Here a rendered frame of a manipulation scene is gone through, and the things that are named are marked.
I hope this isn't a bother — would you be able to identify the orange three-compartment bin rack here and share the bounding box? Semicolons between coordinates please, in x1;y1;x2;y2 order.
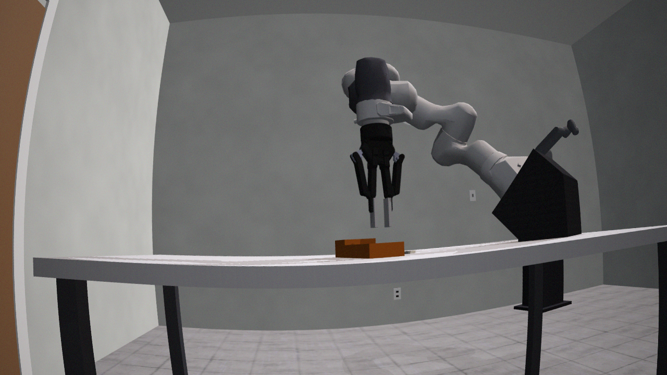
335;238;404;258

